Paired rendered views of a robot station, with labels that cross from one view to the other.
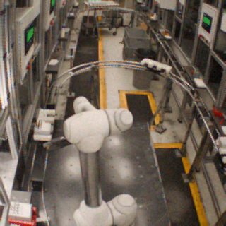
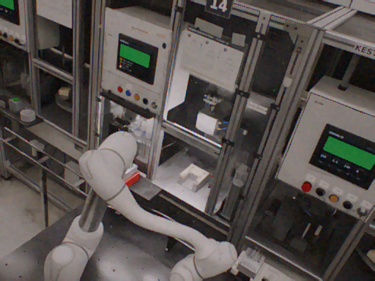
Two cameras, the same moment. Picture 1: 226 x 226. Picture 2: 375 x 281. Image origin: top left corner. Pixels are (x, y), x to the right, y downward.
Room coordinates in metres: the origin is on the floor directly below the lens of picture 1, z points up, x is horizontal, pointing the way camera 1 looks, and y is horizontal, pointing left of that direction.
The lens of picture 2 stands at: (1.87, -0.73, 2.30)
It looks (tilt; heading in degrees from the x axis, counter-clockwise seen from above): 32 degrees down; 123
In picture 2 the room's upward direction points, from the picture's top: 12 degrees clockwise
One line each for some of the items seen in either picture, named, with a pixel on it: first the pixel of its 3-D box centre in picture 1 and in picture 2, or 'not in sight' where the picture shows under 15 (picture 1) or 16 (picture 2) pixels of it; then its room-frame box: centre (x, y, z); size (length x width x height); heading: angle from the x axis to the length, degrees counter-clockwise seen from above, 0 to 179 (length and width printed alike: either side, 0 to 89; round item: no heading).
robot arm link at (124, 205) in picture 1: (123, 209); (63, 267); (0.97, -0.12, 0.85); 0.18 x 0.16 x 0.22; 115
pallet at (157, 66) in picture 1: (155, 67); not in sight; (3.06, -0.46, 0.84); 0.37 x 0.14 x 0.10; 65
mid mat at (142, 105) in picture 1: (139, 108); not in sight; (3.38, -0.37, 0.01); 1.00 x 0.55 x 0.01; 7
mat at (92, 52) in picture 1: (90, 44); not in sight; (5.74, 0.66, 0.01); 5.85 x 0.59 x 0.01; 7
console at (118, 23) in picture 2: not in sight; (146, 58); (0.62, 0.66, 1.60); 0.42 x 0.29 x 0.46; 7
